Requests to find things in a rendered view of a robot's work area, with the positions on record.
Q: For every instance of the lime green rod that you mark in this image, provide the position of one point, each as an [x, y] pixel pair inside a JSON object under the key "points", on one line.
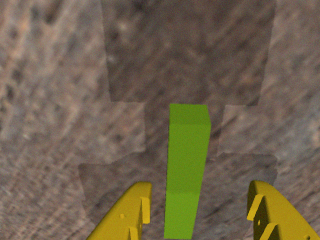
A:
{"points": [[189, 131]]}

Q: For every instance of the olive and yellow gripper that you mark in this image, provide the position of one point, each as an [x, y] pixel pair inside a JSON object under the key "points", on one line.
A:
{"points": [[273, 216]]}

